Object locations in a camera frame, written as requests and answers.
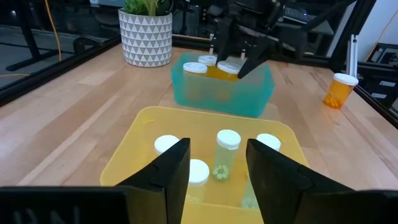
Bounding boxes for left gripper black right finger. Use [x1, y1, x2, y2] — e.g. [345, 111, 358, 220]
[245, 138, 398, 224]

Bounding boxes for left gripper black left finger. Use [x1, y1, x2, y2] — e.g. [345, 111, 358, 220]
[0, 137, 192, 224]

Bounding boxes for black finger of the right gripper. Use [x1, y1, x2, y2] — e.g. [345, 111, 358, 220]
[216, 17, 234, 63]
[238, 36, 276, 79]

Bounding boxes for orange pill bottle white cap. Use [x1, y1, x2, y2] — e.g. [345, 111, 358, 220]
[198, 55, 224, 80]
[182, 61, 208, 94]
[322, 72, 359, 110]
[216, 60, 243, 83]

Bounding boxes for green translucent pill bottle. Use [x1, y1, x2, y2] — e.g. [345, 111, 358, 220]
[255, 133, 282, 153]
[185, 159, 211, 203]

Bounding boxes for pink translucent pill bottle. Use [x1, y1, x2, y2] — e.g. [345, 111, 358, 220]
[154, 134, 181, 156]

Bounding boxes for teal plastic bin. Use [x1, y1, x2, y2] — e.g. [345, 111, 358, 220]
[170, 52, 276, 118]

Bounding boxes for yellow plastic bin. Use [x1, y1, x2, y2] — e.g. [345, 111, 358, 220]
[99, 105, 310, 224]

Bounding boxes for potted plant triangle-pattern pot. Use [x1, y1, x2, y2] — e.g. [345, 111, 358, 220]
[118, 0, 174, 68]

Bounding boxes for white upright rods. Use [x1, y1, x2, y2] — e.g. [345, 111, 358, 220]
[347, 33, 359, 78]

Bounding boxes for black equipment case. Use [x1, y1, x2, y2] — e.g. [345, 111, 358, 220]
[357, 42, 398, 110]

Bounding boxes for black desk leg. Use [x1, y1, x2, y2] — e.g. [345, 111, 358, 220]
[6, 0, 62, 72]

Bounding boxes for yellow extension cable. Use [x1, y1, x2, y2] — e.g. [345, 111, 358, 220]
[44, 0, 62, 62]

